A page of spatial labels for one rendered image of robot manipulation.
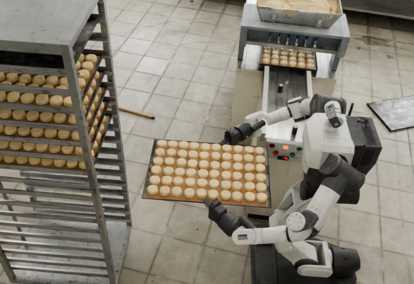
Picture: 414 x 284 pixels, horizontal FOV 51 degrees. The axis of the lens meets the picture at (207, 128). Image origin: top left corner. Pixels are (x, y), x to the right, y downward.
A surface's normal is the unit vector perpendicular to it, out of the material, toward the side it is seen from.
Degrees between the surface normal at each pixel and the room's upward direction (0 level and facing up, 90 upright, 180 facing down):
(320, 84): 90
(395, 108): 0
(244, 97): 90
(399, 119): 0
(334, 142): 1
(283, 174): 90
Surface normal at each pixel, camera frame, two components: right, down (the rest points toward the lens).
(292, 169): -0.14, 0.66
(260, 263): 0.04, -0.73
